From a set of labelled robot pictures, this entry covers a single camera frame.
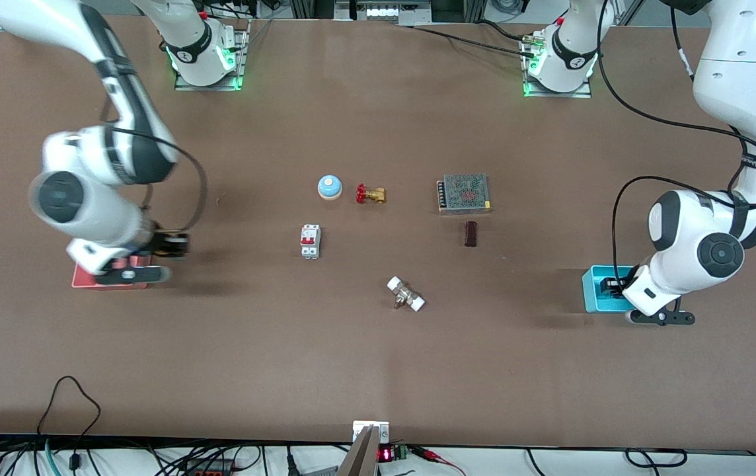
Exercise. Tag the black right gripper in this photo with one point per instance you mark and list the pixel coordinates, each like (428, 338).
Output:
(168, 244)

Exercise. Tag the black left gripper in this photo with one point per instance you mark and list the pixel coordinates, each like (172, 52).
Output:
(612, 286)

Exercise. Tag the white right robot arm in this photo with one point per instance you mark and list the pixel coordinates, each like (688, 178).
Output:
(87, 205)

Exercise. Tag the cyan plastic box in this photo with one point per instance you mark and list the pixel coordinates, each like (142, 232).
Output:
(593, 291)

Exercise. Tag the pink plastic box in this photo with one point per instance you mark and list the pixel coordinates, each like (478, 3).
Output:
(84, 281)

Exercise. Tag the white red circuit breaker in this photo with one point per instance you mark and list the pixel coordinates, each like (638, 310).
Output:
(310, 241)

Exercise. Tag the dark brown cylinder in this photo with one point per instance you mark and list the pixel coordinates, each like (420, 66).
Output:
(471, 234)

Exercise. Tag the round blue bell button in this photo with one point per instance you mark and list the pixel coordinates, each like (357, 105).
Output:
(329, 187)

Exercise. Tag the metal mesh power supply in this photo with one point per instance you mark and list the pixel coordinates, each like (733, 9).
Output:
(464, 193)

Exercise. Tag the metal valve white ends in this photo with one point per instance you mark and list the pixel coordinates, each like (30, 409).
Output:
(406, 295)

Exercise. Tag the red alligator clip lead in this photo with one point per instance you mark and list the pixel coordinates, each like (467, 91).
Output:
(432, 455)

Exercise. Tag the red LED display module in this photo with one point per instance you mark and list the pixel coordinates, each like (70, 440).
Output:
(384, 454)

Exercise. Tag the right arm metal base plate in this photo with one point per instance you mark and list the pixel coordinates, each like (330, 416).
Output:
(209, 87)

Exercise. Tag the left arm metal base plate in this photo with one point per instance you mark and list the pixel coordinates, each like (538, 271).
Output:
(560, 94)

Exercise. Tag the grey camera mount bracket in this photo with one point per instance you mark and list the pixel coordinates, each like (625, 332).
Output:
(359, 456)

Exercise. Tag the aluminium frame with connectors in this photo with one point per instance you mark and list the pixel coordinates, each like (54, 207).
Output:
(381, 12)

